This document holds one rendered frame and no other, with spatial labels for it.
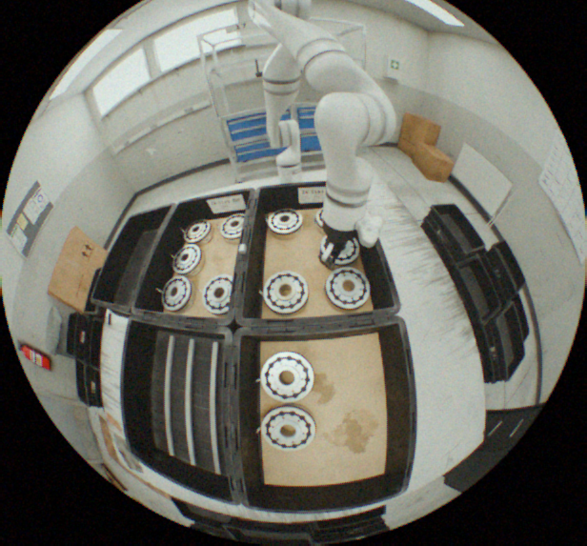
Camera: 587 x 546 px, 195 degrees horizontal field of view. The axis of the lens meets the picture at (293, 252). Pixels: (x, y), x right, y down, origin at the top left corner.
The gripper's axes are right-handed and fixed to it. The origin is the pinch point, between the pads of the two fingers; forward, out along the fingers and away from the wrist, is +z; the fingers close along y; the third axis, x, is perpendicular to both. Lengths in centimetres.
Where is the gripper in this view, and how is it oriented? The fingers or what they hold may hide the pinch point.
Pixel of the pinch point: (333, 256)
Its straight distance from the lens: 43.3
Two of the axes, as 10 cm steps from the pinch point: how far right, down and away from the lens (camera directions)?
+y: -5.8, 7.0, -4.2
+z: 0.8, 5.6, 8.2
